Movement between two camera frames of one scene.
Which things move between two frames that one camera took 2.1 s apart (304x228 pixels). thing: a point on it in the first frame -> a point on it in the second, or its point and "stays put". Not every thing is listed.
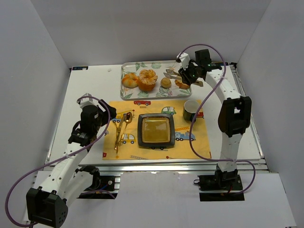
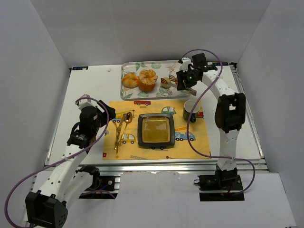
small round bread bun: (166, 82) stays put
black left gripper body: (95, 134) stays put
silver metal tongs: (176, 75) -> (174, 83)
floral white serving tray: (135, 93) stays put
